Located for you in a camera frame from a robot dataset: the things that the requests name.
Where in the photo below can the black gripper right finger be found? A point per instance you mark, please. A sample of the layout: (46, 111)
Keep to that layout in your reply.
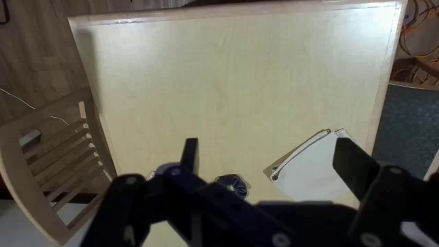
(393, 206)

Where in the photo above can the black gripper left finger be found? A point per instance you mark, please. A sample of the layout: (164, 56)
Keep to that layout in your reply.
(138, 206)

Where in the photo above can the beige cloth towel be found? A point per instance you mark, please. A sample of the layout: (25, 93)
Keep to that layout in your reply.
(311, 173)

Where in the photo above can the light wooden slat-back chair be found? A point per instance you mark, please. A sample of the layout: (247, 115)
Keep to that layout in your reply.
(18, 182)

